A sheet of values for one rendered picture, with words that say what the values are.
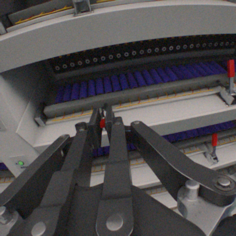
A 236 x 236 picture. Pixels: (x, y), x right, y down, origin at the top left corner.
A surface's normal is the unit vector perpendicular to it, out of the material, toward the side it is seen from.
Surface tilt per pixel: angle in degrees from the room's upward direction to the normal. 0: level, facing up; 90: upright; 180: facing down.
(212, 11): 110
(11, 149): 90
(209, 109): 19
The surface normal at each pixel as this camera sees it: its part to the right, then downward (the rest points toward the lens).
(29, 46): 0.15, 0.75
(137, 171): -0.11, -0.64
